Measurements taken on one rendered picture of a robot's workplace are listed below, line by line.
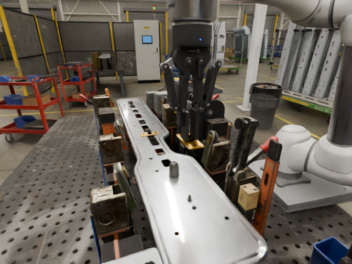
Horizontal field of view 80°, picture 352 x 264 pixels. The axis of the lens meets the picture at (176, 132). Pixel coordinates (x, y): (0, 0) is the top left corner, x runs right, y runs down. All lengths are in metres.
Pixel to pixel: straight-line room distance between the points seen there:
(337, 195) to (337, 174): 0.17
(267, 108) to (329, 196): 2.67
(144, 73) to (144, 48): 0.79
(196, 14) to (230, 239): 0.45
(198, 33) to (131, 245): 0.46
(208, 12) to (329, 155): 0.79
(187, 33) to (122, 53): 8.07
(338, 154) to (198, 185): 0.59
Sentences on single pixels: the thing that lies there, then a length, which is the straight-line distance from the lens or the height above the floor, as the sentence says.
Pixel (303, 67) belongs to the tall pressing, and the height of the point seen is 0.86.
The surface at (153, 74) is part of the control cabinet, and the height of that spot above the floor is 0.29.
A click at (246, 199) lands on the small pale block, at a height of 1.05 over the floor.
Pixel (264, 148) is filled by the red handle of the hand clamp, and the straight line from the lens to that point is 0.63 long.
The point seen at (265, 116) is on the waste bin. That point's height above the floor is 0.24.
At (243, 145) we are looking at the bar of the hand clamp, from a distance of 0.57.
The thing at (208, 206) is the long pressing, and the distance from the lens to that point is 0.59.
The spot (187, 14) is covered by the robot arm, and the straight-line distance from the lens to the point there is 0.40.
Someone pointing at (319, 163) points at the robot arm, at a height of 0.92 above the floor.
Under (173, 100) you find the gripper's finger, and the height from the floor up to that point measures 1.28.
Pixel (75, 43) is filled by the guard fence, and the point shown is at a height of 1.31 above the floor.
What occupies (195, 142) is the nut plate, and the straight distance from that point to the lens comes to 0.48.
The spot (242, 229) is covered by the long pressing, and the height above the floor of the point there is 1.00.
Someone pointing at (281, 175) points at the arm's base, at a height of 0.78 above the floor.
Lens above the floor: 1.40
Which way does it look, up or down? 24 degrees down
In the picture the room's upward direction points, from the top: straight up
